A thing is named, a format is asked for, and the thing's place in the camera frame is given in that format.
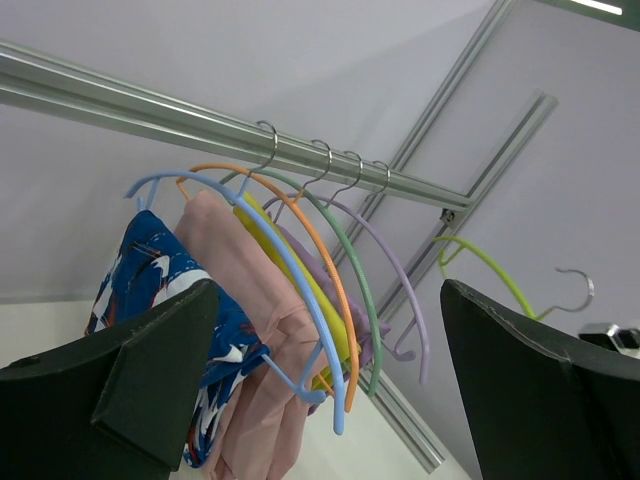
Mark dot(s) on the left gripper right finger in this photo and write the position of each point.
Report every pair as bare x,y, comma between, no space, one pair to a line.
541,404

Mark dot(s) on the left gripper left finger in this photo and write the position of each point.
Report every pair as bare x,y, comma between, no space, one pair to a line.
116,404

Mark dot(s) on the blue patterned trousers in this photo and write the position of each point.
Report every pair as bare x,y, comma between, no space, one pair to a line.
152,266

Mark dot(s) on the light pink trousers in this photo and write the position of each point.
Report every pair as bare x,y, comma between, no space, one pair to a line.
261,431

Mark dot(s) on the lilac hanger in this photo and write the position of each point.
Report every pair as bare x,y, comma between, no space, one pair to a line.
418,320

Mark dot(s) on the orange hanger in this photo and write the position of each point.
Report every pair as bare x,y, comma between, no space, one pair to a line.
319,243

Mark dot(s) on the lilac trousers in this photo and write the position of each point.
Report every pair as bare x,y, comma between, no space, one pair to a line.
350,310

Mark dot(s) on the yellow trousers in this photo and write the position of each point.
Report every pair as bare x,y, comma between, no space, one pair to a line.
272,301

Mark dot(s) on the mint green hanger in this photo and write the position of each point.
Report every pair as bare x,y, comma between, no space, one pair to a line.
376,330

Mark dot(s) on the aluminium frame post right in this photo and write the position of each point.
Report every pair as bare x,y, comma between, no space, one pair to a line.
460,118

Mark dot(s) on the aluminium hanging rail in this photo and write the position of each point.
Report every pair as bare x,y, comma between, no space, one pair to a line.
34,81

